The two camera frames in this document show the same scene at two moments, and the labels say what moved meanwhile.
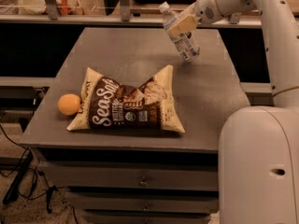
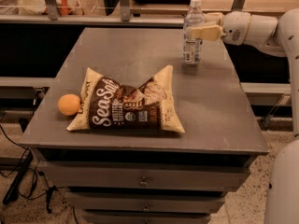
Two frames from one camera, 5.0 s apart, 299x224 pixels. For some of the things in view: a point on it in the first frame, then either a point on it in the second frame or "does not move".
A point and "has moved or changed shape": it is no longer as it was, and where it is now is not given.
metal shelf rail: x=98 y=19 does not move
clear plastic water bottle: x=184 y=42 has moved or changed shape
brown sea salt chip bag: x=105 y=104 does not move
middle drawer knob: x=146 y=207 does not move
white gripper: x=206 y=9 to x=233 y=28
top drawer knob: x=144 y=183 does not move
